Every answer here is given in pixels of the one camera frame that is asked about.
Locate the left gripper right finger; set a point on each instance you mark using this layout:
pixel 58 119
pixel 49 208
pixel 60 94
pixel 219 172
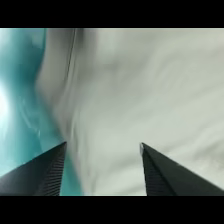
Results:
pixel 166 178

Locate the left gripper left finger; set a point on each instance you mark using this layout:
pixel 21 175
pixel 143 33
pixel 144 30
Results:
pixel 43 176

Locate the white garment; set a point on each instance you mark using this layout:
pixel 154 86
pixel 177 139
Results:
pixel 140 93

